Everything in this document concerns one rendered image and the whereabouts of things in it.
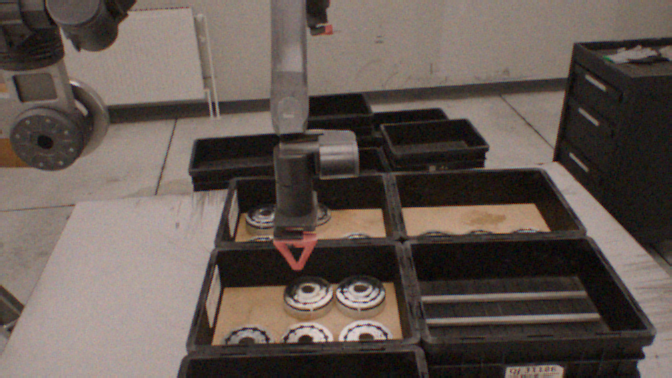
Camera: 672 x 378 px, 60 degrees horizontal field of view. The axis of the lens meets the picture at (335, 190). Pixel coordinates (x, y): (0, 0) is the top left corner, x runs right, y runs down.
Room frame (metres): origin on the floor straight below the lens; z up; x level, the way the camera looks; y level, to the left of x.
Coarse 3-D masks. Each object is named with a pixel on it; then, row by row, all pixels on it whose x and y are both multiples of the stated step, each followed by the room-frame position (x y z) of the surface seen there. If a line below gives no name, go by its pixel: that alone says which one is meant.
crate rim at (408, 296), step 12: (216, 252) 0.99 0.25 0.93; (204, 276) 0.91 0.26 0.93; (408, 276) 0.89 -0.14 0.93; (204, 288) 0.87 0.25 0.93; (408, 288) 0.85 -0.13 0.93; (204, 300) 0.84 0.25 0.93; (408, 300) 0.82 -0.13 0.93; (408, 312) 0.79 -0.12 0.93; (192, 324) 0.77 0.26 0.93; (192, 336) 0.74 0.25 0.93; (420, 336) 0.73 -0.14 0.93; (192, 348) 0.72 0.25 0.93; (204, 348) 0.71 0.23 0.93; (216, 348) 0.71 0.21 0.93; (228, 348) 0.71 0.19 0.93; (240, 348) 0.71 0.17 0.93; (252, 348) 0.71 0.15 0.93; (264, 348) 0.71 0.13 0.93; (276, 348) 0.71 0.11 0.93; (288, 348) 0.71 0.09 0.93
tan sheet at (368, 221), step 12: (336, 216) 1.26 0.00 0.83; (348, 216) 1.26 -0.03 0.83; (360, 216) 1.26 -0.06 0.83; (372, 216) 1.26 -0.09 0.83; (240, 228) 1.22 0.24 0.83; (336, 228) 1.21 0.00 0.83; (348, 228) 1.21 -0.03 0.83; (360, 228) 1.20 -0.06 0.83; (372, 228) 1.20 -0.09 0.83; (384, 228) 1.20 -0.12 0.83; (240, 240) 1.17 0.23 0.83
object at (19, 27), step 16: (0, 0) 0.89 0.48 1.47; (16, 0) 0.89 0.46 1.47; (32, 0) 0.90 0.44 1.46; (0, 16) 0.89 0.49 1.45; (16, 16) 0.89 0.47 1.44; (32, 16) 0.90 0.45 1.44; (48, 16) 0.92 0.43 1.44; (0, 32) 0.88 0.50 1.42; (16, 32) 0.91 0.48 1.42; (32, 32) 0.92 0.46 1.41; (0, 48) 0.88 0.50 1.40
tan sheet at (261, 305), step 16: (240, 288) 0.99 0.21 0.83; (256, 288) 0.99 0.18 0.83; (272, 288) 0.99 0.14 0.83; (224, 304) 0.94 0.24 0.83; (240, 304) 0.94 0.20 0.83; (256, 304) 0.93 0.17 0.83; (272, 304) 0.93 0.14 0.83; (224, 320) 0.89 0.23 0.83; (240, 320) 0.89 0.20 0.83; (256, 320) 0.89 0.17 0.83; (272, 320) 0.89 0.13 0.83; (288, 320) 0.88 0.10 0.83; (304, 320) 0.88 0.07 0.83; (320, 320) 0.88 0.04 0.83; (336, 320) 0.88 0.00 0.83; (352, 320) 0.88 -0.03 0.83; (368, 320) 0.88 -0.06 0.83; (384, 320) 0.88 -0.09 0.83; (336, 336) 0.84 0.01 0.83; (400, 336) 0.83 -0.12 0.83
